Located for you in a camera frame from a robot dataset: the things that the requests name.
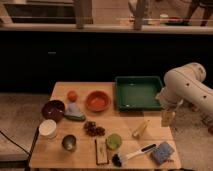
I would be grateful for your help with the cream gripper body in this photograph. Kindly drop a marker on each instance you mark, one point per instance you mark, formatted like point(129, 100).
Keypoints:
point(167, 117)

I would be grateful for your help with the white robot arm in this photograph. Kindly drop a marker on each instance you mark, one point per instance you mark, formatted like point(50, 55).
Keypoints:
point(186, 83)

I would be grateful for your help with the red bowl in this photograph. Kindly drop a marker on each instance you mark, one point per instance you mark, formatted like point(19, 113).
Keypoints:
point(97, 101)

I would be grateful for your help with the dark purple bowl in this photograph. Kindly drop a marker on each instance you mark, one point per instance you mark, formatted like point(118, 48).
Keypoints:
point(54, 110)

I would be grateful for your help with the blue sponge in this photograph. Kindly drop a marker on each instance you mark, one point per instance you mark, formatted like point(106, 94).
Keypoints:
point(162, 153)

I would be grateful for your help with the green plastic tray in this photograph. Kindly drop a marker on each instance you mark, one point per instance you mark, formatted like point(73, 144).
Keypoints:
point(137, 93)

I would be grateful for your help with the green cup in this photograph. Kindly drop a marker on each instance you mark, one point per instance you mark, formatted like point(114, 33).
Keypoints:
point(114, 141)

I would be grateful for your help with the white black dish brush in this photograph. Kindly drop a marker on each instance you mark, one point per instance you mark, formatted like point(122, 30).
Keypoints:
point(118, 160)

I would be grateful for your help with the brown wooden block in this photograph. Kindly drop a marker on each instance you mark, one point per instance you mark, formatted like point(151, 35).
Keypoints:
point(101, 152)

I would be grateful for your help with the bunch of dark grapes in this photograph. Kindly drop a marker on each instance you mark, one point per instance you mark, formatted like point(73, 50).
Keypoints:
point(92, 129)

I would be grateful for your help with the wooden table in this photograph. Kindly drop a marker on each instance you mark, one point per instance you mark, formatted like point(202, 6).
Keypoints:
point(50, 154)

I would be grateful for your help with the orange fruit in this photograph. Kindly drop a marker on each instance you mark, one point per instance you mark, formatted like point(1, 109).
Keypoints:
point(72, 96)

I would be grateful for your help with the metal cup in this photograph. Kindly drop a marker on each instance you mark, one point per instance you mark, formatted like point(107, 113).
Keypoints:
point(69, 143)

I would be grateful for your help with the white cup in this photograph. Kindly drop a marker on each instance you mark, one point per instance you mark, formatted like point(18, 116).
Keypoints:
point(48, 128)

